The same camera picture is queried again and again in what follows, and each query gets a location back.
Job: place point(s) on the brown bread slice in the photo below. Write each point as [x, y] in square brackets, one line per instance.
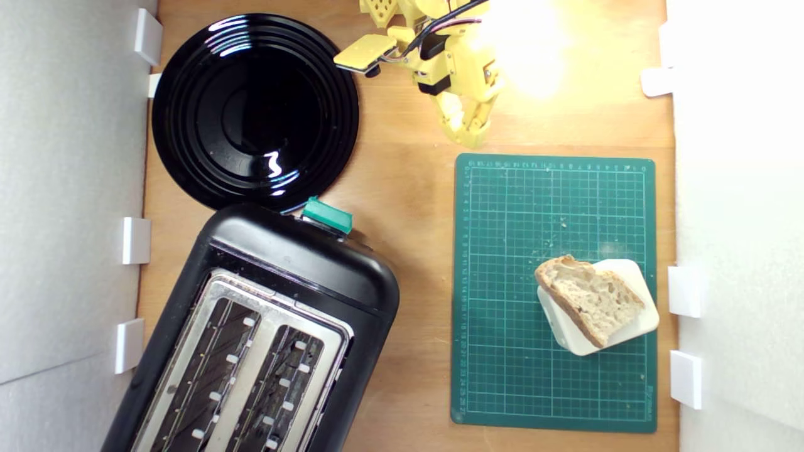
[593, 298]

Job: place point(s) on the green toaster lever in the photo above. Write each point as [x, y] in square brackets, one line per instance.
[326, 215]

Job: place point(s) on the black two-slot toaster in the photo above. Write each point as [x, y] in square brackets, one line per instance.
[301, 276]

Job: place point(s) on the green cutting mat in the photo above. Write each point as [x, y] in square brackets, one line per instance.
[502, 314]

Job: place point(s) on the black plate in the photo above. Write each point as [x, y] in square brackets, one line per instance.
[251, 107]

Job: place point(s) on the white block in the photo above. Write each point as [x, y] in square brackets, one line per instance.
[641, 323]

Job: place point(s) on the yellow wrist camera mount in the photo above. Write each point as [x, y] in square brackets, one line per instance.
[364, 51]

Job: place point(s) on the small white wall clip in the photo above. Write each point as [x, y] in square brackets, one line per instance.
[154, 85]

